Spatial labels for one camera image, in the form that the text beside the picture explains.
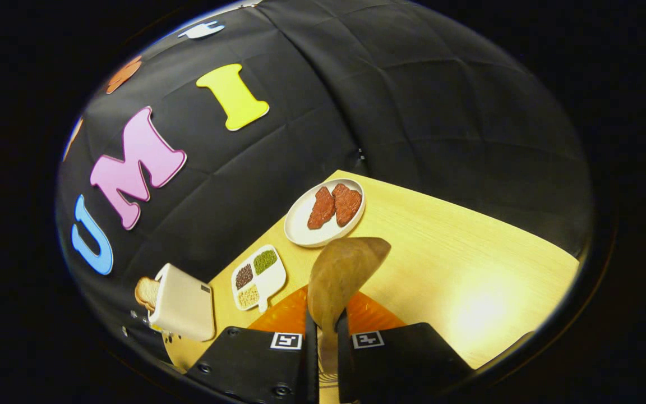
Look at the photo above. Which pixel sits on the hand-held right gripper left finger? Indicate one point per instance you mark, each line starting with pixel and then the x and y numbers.
pixel 255 365

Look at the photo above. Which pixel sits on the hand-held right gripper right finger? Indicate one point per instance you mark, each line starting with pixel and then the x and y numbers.
pixel 407 365

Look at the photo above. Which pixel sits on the wooden spoon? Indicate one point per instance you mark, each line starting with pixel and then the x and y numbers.
pixel 340 275

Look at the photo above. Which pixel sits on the white divided bean dish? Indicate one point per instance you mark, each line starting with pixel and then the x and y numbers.
pixel 258 278

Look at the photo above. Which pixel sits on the white toaster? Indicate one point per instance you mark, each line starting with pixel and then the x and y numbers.
pixel 185 303

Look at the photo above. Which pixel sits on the bread slice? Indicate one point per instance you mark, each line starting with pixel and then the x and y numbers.
pixel 146 293

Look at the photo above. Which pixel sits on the white round plate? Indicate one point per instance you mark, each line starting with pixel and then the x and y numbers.
pixel 300 227

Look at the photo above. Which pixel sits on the red meat piece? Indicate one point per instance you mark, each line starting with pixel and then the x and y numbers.
pixel 322 209
pixel 347 203

